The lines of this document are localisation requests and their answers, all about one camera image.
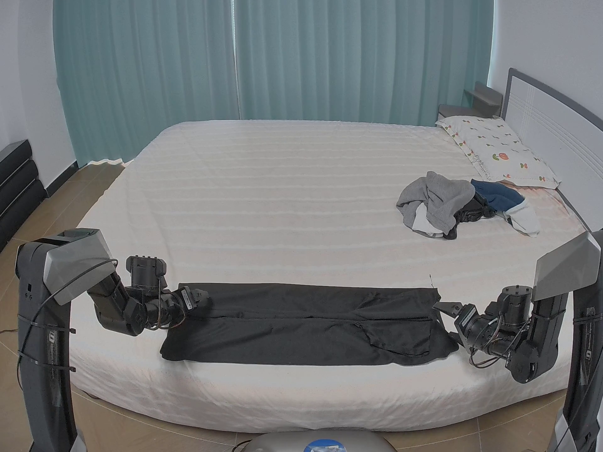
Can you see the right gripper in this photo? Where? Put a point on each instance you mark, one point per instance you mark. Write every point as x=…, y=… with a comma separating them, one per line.
x=476, y=330

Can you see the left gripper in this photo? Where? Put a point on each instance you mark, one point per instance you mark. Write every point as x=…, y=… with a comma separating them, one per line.
x=184, y=303

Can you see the black T-shirt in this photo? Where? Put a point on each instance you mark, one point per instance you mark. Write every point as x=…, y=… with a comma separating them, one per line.
x=306, y=342

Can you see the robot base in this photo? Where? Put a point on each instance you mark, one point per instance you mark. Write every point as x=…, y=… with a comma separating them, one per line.
x=282, y=443

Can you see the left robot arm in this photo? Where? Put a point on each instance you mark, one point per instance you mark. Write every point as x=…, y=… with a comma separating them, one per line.
x=75, y=262

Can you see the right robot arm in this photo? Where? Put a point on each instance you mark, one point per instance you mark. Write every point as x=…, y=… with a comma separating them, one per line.
x=565, y=266

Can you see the pile of clothes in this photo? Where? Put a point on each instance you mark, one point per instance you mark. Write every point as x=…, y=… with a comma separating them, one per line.
x=443, y=193

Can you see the bed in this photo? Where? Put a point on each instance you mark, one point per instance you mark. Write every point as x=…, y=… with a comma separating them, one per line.
x=282, y=181

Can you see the white printed pillow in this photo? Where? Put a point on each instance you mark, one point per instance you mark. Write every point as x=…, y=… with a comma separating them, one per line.
x=499, y=146

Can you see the grey bedside table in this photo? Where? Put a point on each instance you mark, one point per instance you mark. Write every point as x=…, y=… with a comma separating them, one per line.
x=452, y=110

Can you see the black chest of drawers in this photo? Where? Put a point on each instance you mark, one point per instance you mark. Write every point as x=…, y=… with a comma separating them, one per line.
x=19, y=181

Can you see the blue-green curtain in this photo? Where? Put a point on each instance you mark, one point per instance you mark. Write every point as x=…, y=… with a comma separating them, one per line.
x=367, y=40
x=141, y=64

